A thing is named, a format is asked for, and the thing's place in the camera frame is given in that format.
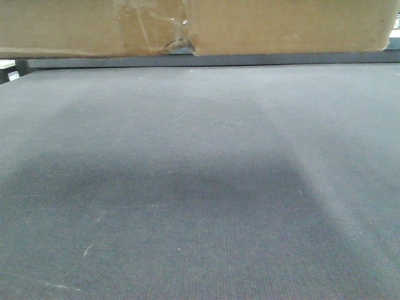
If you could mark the brown cardboard carton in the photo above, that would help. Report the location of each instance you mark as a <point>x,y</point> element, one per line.
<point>100,29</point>

